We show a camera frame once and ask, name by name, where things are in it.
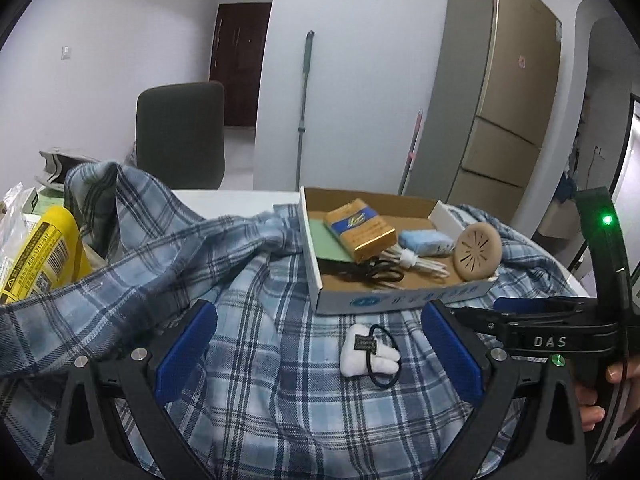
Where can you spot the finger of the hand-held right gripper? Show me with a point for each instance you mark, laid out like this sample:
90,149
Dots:
515,304
500,321

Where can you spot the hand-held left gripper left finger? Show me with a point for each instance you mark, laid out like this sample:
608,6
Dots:
185,355

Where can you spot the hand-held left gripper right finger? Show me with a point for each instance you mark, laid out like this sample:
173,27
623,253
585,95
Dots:
450,355

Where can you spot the round tan slotted disc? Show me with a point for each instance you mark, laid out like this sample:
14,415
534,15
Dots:
475,252

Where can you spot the light blue tissue packet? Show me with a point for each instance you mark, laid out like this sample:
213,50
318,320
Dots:
425,241

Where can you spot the blue and gold packet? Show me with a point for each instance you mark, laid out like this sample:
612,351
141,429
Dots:
357,230

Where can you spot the pale green card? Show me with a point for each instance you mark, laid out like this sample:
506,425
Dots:
322,242

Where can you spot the person's right hand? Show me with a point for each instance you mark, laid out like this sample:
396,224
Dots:
587,410

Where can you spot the brown cardboard carton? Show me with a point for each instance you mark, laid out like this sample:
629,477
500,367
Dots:
555,220

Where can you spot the blue plaid shirt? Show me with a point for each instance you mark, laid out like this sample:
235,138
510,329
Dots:
280,385

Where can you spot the black scissors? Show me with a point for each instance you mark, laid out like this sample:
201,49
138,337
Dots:
350,269

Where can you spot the yellow bottle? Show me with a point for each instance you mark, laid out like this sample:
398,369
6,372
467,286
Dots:
45,245

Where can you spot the pale green box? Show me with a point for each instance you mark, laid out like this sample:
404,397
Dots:
50,202

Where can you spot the gold refrigerator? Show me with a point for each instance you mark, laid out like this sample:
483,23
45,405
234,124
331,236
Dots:
500,85

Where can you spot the clear plastic bag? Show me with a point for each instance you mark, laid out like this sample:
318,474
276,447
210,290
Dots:
15,210

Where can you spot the dark grey chair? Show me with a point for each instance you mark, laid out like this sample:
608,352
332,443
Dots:
180,130

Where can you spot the torn cardboard box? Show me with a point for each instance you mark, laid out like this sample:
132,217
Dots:
55,162

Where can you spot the dark wooden door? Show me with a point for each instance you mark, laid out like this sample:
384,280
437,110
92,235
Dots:
240,60

